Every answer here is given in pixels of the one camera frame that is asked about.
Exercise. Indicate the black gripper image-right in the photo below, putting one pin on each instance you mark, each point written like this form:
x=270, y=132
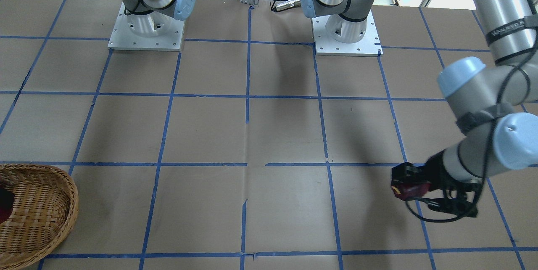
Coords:
x=434, y=170

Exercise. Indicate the dark red apple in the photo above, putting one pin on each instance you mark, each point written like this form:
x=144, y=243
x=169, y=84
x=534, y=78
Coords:
x=409, y=191

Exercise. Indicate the silver robot arm image-right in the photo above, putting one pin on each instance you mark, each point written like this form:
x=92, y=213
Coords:
x=497, y=139

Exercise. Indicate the woven wicker basket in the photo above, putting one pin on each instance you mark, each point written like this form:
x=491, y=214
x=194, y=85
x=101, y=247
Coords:
x=44, y=212

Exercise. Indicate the metal base plate image-right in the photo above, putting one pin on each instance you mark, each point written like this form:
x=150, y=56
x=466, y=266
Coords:
x=335, y=36

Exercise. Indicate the silver cable connector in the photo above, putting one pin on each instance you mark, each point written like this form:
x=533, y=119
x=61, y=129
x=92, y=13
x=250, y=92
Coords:
x=286, y=5

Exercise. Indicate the metal base plate image-left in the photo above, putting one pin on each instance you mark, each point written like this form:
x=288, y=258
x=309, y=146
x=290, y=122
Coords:
x=123, y=39

